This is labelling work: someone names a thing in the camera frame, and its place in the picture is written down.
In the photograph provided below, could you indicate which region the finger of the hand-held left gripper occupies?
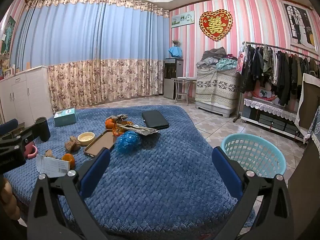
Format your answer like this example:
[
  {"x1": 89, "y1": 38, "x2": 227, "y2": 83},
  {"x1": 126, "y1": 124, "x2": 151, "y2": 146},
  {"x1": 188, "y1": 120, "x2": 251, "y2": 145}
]
[
  {"x1": 0, "y1": 119, "x2": 19, "y2": 137},
  {"x1": 14, "y1": 117, "x2": 51, "y2": 143}
]

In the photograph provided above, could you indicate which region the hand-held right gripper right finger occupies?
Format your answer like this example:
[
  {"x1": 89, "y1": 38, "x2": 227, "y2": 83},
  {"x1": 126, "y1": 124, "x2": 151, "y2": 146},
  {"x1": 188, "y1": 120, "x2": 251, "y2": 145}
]
[{"x1": 211, "y1": 146, "x2": 295, "y2": 240}]

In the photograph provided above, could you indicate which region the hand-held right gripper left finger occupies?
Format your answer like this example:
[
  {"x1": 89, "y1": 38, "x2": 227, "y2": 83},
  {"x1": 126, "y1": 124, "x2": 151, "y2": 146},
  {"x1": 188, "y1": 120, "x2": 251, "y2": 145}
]
[{"x1": 26, "y1": 148, "x2": 112, "y2": 240}]

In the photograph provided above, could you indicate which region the orange tangerine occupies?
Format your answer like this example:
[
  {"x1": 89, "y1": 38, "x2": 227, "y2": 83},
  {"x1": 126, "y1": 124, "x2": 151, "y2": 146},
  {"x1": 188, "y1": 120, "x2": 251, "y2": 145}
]
[{"x1": 62, "y1": 153, "x2": 76, "y2": 169}]

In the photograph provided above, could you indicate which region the teal plastic laundry basket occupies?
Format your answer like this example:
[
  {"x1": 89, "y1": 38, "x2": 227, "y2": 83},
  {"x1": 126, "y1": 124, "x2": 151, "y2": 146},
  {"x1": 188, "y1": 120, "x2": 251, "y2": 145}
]
[{"x1": 221, "y1": 133, "x2": 287, "y2": 180}]

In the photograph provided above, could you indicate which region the large brown paper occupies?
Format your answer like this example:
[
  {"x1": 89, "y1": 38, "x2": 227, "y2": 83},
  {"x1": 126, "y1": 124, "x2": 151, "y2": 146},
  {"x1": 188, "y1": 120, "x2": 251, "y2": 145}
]
[{"x1": 65, "y1": 136, "x2": 81, "y2": 153}]

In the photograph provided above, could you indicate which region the white round bowl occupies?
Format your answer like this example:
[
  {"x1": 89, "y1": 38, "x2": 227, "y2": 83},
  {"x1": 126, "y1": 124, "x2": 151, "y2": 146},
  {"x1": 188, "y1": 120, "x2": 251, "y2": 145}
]
[{"x1": 77, "y1": 132, "x2": 96, "y2": 146}]

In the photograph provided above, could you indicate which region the white paper label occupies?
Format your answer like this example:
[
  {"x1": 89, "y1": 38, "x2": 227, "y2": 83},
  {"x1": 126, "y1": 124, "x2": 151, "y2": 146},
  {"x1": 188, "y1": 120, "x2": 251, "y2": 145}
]
[{"x1": 36, "y1": 154, "x2": 70, "y2": 174}]

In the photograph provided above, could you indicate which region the blue plastic wrap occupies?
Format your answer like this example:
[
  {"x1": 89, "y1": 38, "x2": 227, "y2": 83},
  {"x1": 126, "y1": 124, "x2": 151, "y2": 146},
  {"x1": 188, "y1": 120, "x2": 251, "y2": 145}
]
[{"x1": 115, "y1": 131, "x2": 142, "y2": 155}]

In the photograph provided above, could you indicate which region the orange peel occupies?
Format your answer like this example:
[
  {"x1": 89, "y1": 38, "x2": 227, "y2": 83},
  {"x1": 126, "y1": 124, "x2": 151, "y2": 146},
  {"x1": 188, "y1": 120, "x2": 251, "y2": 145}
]
[{"x1": 105, "y1": 119, "x2": 118, "y2": 131}]

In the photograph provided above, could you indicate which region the silver foil snack wrapper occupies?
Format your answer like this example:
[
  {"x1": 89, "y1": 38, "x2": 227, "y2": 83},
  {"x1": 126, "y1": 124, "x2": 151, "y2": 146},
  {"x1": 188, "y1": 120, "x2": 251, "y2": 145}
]
[{"x1": 117, "y1": 122, "x2": 161, "y2": 136}]

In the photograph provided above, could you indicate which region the person's left hand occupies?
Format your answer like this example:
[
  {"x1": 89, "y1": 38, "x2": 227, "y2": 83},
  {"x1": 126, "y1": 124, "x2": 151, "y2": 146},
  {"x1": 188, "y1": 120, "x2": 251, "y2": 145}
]
[{"x1": 0, "y1": 179, "x2": 21, "y2": 221}]

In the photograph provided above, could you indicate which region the teal tissue box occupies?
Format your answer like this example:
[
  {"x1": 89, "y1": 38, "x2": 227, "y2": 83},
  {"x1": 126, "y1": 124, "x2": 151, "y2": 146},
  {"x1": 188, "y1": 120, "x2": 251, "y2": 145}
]
[{"x1": 54, "y1": 108, "x2": 77, "y2": 127}]

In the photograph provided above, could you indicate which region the brown rectangular tray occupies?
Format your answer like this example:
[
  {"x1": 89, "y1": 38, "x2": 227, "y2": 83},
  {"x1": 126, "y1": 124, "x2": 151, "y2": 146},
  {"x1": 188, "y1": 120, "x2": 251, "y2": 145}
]
[{"x1": 84, "y1": 129, "x2": 118, "y2": 158}]

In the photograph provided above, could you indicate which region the white cabinet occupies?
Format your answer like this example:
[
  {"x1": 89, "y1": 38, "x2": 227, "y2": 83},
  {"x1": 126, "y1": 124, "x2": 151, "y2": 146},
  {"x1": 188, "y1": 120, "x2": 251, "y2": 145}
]
[{"x1": 0, "y1": 65, "x2": 55, "y2": 132}]

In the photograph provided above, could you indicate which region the blue fluffy blanket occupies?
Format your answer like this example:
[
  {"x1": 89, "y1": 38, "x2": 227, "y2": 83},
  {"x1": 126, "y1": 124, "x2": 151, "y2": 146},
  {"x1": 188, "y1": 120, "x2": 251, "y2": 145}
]
[{"x1": 4, "y1": 105, "x2": 256, "y2": 236}]

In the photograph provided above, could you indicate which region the low black cabinet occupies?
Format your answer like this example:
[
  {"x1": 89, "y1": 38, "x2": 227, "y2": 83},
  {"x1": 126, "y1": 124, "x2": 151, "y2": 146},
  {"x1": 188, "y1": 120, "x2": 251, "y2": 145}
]
[{"x1": 241, "y1": 97, "x2": 305, "y2": 141}]

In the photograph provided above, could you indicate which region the white lace cloth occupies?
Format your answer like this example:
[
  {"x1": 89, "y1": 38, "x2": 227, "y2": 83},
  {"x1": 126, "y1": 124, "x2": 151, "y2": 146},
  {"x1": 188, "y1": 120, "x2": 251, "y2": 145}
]
[{"x1": 243, "y1": 97, "x2": 301, "y2": 117}]

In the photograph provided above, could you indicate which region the black flat case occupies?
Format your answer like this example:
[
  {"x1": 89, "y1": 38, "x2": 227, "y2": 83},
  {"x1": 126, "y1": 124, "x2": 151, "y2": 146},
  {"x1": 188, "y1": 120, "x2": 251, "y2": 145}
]
[{"x1": 142, "y1": 110, "x2": 170, "y2": 131}]

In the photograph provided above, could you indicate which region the brown wooden furniture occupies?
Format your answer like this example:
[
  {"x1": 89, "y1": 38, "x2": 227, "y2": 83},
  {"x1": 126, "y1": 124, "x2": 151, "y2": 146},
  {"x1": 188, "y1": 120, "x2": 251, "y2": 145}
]
[{"x1": 287, "y1": 137, "x2": 320, "y2": 240}]

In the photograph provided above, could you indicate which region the beige patterned cloth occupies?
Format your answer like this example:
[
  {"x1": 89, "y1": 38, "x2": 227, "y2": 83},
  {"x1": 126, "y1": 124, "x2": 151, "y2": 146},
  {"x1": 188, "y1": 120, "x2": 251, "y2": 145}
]
[{"x1": 195, "y1": 65, "x2": 242, "y2": 108}]

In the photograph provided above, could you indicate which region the blue and floral curtain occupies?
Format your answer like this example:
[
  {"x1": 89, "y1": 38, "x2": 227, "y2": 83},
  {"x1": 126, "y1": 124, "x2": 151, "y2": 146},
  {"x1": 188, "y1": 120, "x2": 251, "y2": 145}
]
[{"x1": 12, "y1": 0, "x2": 171, "y2": 112}]

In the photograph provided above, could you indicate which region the blue patterned cloth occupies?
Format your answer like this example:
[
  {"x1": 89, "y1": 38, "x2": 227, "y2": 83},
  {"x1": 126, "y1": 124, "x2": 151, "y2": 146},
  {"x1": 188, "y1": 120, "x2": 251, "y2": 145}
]
[{"x1": 303, "y1": 104, "x2": 320, "y2": 156}]

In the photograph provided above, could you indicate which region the small metal table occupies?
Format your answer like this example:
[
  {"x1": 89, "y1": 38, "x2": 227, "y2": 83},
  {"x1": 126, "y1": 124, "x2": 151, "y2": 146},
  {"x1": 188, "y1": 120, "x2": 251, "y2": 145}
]
[{"x1": 172, "y1": 77, "x2": 197, "y2": 105}]

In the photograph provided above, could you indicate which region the grey water dispenser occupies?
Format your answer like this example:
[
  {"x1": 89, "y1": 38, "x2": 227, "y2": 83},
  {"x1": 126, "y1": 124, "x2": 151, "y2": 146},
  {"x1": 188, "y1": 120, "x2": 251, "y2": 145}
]
[{"x1": 163, "y1": 58, "x2": 184, "y2": 100}]

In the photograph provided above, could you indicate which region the wooden headboard with white cloth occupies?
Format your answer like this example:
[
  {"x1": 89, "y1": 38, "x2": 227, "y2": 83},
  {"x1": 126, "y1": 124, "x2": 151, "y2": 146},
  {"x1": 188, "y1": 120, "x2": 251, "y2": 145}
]
[{"x1": 293, "y1": 73, "x2": 320, "y2": 137}]

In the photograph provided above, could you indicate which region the pink hanging bag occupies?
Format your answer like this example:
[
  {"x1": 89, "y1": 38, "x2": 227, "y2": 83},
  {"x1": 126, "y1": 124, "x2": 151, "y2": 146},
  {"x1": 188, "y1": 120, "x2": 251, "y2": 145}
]
[{"x1": 236, "y1": 51, "x2": 247, "y2": 75}]

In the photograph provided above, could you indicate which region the row of hanging clothes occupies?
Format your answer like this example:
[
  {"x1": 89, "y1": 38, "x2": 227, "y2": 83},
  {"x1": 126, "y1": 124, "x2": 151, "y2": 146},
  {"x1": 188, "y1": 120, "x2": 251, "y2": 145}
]
[{"x1": 239, "y1": 43, "x2": 320, "y2": 107}]

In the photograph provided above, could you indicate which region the pile of clothes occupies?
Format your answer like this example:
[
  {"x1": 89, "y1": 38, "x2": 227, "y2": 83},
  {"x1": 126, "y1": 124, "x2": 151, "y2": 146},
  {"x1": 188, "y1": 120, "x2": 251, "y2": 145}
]
[{"x1": 196, "y1": 46, "x2": 238, "y2": 71}]

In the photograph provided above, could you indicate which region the blue cloth cover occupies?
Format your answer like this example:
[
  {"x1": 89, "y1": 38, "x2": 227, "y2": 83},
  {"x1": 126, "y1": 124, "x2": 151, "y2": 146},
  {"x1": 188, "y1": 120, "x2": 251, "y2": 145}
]
[{"x1": 168, "y1": 46, "x2": 183, "y2": 59}]

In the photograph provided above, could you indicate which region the metal clothes rack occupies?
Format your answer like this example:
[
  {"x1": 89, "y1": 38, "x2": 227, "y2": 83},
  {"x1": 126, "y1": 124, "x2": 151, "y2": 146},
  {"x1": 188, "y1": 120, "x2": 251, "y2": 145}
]
[{"x1": 233, "y1": 41, "x2": 320, "y2": 123}]

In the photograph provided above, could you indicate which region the pink ring object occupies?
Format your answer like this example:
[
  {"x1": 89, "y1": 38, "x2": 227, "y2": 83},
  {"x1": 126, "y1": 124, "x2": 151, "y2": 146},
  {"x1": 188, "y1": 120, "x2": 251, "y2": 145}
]
[{"x1": 26, "y1": 144, "x2": 38, "y2": 159}]

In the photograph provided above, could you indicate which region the framed wall painting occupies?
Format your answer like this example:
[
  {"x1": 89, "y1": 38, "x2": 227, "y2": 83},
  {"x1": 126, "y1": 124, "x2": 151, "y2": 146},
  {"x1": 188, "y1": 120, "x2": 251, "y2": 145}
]
[{"x1": 0, "y1": 16, "x2": 17, "y2": 56}]

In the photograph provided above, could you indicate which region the red heart wall decoration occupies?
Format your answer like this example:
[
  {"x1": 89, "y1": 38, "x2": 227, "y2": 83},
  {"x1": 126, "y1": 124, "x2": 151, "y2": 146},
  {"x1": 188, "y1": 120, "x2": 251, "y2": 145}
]
[{"x1": 199, "y1": 10, "x2": 233, "y2": 41}]

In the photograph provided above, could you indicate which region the long wall picture panel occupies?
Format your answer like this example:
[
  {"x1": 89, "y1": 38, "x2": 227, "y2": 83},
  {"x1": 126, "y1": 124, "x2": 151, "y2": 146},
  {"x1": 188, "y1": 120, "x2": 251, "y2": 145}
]
[{"x1": 171, "y1": 11, "x2": 195, "y2": 29}]

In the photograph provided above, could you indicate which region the wall poster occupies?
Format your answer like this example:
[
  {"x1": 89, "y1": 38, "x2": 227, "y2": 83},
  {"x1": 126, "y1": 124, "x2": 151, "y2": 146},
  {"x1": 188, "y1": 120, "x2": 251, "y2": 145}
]
[{"x1": 282, "y1": 0, "x2": 317, "y2": 50}]

